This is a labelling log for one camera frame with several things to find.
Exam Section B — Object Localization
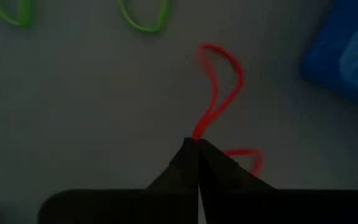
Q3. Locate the green rubber band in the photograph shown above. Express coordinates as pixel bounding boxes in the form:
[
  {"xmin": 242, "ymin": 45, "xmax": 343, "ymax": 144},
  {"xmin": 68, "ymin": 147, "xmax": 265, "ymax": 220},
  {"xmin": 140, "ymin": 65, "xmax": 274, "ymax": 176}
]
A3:
[
  {"xmin": 116, "ymin": 0, "xmax": 172, "ymax": 35},
  {"xmin": 0, "ymin": 0, "xmax": 37, "ymax": 29}
]

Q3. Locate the blue slotted plastic basket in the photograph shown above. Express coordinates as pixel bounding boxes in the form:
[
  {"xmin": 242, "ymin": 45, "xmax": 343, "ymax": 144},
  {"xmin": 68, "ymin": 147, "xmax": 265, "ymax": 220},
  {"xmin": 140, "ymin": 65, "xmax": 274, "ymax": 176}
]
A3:
[{"xmin": 299, "ymin": 0, "xmax": 358, "ymax": 110}]

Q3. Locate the red rubber band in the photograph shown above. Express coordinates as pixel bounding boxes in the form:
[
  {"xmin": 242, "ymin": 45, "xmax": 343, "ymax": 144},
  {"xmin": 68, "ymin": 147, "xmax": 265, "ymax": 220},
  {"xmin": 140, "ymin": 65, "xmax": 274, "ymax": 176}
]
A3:
[
  {"xmin": 192, "ymin": 43, "xmax": 246, "ymax": 142},
  {"xmin": 221, "ymin": 148, "xmax": 264, "ymax": 179}
]

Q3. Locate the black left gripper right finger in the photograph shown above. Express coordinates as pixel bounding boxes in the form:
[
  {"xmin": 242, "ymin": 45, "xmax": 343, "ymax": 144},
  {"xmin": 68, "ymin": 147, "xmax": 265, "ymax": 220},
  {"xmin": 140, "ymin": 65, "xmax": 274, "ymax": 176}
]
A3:
[{"xmin": 198, "ymin": 139, "xmax": 358, "ymax": 224}]

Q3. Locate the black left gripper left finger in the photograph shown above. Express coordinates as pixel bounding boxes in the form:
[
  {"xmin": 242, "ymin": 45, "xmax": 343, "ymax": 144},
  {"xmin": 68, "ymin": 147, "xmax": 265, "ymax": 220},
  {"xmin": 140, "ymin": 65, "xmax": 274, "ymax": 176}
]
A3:
[{"xmin": 37, "ymin": 138, "xmax": 200, "ymax": 224}]

